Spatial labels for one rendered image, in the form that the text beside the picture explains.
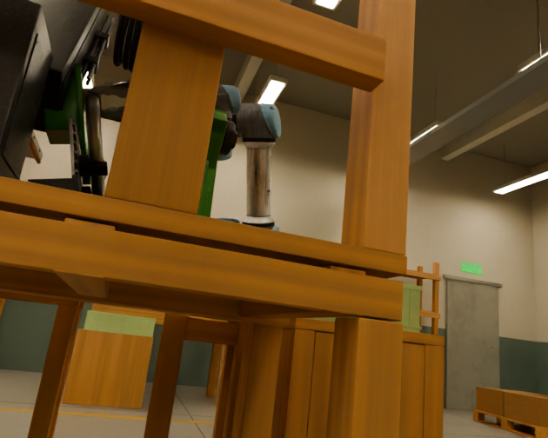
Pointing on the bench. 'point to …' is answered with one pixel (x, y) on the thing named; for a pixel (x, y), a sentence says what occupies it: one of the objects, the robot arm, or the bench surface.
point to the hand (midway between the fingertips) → (95, 102)
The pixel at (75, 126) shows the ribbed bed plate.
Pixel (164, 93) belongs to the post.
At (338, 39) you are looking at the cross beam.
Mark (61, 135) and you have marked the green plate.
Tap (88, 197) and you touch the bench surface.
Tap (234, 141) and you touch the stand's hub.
